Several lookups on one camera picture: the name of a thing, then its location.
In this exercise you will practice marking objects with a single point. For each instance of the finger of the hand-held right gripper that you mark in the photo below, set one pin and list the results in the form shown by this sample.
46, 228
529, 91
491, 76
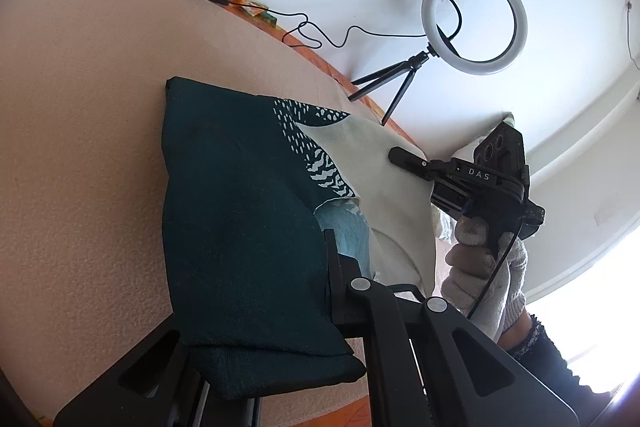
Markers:
407, 158

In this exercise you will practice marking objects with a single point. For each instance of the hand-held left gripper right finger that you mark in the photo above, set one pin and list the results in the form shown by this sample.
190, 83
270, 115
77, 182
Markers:
345, 297

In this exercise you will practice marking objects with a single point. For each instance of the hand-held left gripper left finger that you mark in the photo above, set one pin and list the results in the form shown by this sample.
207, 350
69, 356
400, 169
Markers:
165, 407

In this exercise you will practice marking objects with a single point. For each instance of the teal and white printed t-shirt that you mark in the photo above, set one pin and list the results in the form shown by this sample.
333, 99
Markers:
240, 232

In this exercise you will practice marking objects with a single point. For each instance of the person's right forearm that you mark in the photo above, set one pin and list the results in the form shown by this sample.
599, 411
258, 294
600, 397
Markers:
545, 357

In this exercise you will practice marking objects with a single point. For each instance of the person's right hand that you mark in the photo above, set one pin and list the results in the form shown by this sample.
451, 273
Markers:
475, 287

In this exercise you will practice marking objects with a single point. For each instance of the small black tripod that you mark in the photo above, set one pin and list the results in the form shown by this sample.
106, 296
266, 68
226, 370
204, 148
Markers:
417, 59

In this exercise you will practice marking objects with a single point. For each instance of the pink fleece blanket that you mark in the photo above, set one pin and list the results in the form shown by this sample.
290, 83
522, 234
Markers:
75, 132

